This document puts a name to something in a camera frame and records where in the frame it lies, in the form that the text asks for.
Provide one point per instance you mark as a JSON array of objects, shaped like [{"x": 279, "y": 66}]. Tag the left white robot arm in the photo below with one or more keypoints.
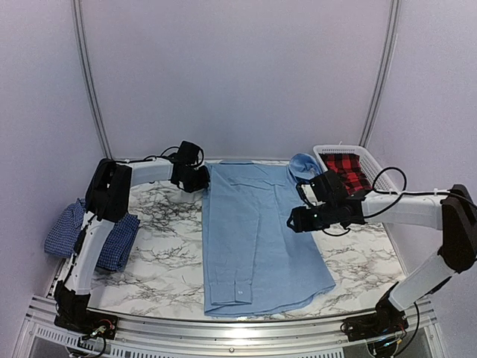
[{"x": 107, "y": 201}]

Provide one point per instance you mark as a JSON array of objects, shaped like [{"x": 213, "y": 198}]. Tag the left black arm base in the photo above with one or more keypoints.
[{"x": 73, "y": 314}]

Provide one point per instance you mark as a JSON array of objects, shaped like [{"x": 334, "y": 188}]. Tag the front aluminium rail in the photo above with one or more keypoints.
[{"x": 142, "y": 336}]

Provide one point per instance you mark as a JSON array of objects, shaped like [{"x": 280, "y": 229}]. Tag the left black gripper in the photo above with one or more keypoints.
[{"x": 202, "y": 183}]

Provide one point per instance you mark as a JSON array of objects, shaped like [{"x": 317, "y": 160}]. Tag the light blue long sleeve shirt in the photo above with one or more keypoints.
[{"x": 253, "y": 263}]

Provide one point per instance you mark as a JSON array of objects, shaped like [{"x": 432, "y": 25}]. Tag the aluminium frame post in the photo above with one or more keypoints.
[
  {"x": 88, "y": 79},
  {"x": 385, "y": 63}
]

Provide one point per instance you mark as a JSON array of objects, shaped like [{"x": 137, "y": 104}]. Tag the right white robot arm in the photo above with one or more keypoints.
[{"x": 433, "y": 231}]

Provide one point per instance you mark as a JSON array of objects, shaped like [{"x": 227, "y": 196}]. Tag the left aluminium frame post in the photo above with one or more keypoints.
[{"x": 88, "y": 79}]

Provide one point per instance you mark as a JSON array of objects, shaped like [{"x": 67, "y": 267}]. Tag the white plastic basket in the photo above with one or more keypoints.
[{"x": 369, "y": 166}]

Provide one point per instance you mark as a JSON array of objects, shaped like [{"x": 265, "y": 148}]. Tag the right aluminium frame post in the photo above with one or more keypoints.
[{"x": 385, "y": 63}]

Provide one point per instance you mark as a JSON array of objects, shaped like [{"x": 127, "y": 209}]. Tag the red black plaid shirt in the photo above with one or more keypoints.
[{"x": 348, "y": 168}]

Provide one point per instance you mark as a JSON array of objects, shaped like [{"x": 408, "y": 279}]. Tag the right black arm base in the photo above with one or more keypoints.
[{"x": 386, "y": 319}]

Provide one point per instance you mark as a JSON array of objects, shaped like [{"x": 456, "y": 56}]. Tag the folded blue checked shirt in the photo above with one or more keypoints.
[{"x": 114, "y": 255}]

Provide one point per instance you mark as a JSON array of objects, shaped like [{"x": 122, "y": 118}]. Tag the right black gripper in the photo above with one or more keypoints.
[{"x": 301, "y": 222}]

